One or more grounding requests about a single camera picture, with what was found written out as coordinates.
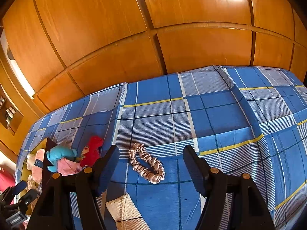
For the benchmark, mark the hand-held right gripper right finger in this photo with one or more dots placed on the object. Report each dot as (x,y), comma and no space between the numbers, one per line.
(191,167)

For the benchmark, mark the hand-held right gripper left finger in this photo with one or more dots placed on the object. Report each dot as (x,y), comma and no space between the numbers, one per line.
(109,167)

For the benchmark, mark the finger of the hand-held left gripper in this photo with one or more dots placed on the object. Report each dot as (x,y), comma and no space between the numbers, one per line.
(18,188)
(28,196)

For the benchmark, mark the red plush toy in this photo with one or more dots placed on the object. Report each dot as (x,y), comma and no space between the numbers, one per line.
(92,148)

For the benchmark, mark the beige satin scrunchie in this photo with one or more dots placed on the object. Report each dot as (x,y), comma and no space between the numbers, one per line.
(156,176)

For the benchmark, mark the pink cloth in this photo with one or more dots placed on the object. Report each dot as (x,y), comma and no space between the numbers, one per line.
(38,165)
(68,167)

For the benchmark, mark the gold and dark box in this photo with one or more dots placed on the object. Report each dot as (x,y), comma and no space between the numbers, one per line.
(49,153)

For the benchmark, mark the blue plush toy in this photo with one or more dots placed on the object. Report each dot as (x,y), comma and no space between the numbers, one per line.
(58,154)

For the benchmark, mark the red cloth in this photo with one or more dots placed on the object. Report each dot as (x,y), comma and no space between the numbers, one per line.
(6,179)

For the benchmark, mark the pink rolled cloth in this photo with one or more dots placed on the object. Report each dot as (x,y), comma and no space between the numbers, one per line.
(38,165)

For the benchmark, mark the beige knitted cloth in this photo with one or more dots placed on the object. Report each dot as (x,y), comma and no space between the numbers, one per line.
(127,210)

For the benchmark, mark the blue plaid bed sheet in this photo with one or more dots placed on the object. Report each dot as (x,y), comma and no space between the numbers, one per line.
(215,115)

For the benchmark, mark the row of small bottles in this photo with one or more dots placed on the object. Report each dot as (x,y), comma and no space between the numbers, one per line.
(10,115)

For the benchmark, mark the white light tube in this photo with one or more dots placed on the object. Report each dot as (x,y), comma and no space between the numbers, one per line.
(19,76)

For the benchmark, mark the wooden wardrobe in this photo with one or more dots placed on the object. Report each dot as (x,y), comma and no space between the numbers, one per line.
(108,28)

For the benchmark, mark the wooden wall shelf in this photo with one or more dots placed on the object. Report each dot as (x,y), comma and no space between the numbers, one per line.
(14,122)

